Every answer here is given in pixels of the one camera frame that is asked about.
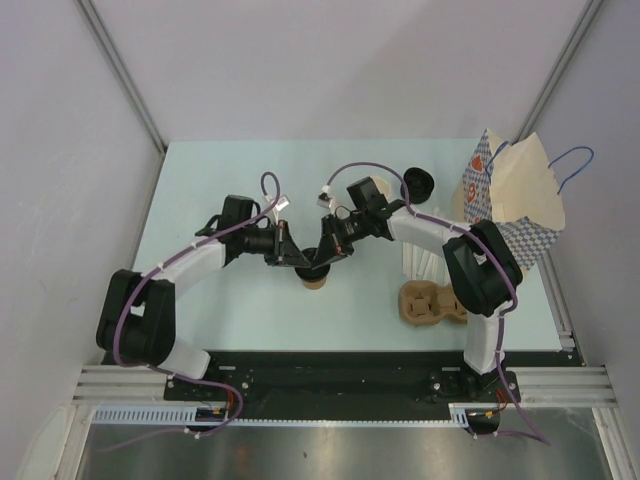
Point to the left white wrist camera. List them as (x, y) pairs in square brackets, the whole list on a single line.
[(274, 206)]

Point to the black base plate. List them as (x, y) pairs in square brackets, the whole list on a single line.
[(434, 376)]

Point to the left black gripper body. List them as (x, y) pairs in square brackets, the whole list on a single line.
[(274, 243)]

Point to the blue checkered paper bag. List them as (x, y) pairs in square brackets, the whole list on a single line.
[(519, 189)]

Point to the white cable duct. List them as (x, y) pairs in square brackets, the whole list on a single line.
[(320, 420)]

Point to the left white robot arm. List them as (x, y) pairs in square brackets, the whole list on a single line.
[(138, 320)]

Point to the brown cardboard cup carrier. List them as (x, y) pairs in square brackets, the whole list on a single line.
[(426, 303)]

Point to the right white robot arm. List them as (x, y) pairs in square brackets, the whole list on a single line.
[(483, 272)]

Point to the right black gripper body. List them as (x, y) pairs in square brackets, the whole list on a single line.
[(343, 232)]

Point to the single brown paper cup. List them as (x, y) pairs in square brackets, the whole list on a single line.
[(315, 284)]

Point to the stack of brown paper cups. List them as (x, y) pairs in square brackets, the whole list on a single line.
[(383, 187)]

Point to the black cup lid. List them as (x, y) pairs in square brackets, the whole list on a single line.
[(312, 275)]

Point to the stack of black lids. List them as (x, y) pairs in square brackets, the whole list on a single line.
[(419, 185)]

